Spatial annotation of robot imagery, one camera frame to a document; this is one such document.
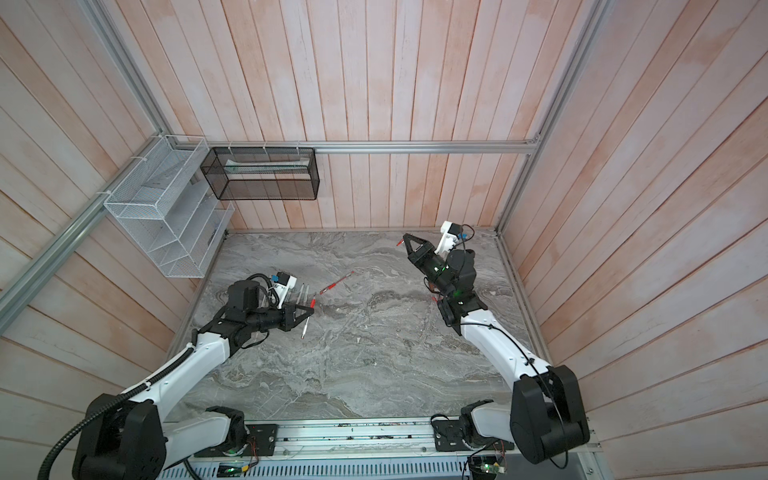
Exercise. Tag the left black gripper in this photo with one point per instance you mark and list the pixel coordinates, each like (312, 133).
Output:
(288, 316)

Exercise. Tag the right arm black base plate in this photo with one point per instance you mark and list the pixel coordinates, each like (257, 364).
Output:
(454, 435)

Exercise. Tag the white wire mesh shelf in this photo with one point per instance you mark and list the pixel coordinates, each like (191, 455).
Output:
(168, 208)

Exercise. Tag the green circuit board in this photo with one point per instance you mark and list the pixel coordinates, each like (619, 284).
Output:
(232, 470)
(484, 468)

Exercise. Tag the aluminium frame rail left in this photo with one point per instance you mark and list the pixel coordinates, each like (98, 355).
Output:
(25, 286)

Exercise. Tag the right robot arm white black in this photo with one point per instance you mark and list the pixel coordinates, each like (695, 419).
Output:
(545, 417)

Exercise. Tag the aluminium frame rail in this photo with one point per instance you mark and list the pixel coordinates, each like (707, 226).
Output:
(392, 147)
(25, 286)

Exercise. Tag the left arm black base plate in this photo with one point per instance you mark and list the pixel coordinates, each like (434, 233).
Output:
(252, 442)

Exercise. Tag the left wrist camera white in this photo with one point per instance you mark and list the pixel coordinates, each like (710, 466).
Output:
(282, 285)

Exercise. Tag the black mesh basket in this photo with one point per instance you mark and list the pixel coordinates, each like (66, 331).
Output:
(262, 173)

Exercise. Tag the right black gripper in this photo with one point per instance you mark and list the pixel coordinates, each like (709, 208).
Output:
(424, 255)

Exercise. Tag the green circuit board left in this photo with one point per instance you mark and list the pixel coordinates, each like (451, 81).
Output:
(232, 470)

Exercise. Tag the aluminium frame rail back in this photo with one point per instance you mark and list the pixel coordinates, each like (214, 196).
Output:
(392, 147)

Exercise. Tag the red gel pen top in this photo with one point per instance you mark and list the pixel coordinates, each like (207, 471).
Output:
(334, 284)

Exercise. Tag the green circuit board right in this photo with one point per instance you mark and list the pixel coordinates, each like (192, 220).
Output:
(484, 468)

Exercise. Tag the aluminium mounting rail front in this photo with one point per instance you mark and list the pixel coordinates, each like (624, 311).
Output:
(348, 449)

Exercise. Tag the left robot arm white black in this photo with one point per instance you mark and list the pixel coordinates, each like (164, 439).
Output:
(128, 436)

